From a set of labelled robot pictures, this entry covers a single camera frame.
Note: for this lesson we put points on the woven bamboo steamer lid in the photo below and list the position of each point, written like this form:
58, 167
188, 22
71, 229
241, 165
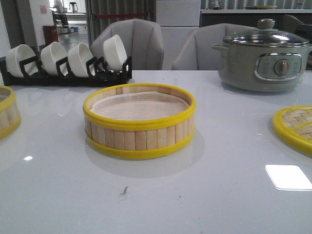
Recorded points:
294, 126

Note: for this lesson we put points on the bamboo steamer drawer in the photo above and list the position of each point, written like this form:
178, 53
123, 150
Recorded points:
10, 117
140, 139

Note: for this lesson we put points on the white steamer liner cloth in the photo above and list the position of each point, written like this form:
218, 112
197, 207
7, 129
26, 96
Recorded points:
140, 106

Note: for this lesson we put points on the black bowl rack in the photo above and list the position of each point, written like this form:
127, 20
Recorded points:
98, 74

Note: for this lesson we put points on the grey chair right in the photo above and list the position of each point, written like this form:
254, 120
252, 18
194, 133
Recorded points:
197, 53

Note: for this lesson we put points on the grey chair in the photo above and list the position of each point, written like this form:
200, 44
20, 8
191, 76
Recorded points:
197, 53
142, 40

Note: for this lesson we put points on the white bowl rightmost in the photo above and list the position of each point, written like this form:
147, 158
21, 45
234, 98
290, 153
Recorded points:
114, 53

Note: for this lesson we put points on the white bowl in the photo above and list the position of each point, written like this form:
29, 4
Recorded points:
14, 56
114, 53
50, 55
77, 58

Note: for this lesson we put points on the grey chair left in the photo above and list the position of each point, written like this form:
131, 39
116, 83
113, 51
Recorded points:
142, 40

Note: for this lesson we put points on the white cabinet background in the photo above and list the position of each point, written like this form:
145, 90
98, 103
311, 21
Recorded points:
177, 18

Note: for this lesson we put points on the grey electric cooking pot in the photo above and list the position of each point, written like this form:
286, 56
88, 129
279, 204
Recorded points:
261, 68

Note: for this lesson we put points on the red bin background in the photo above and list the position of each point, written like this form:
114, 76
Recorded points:
50, 34

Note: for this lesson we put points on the glass pot lid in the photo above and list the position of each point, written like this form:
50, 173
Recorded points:
266, 35

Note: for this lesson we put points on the person in background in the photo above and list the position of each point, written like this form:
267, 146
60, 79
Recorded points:
59, 13

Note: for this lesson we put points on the white bowl far left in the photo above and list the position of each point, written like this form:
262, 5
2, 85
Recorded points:
14, 56

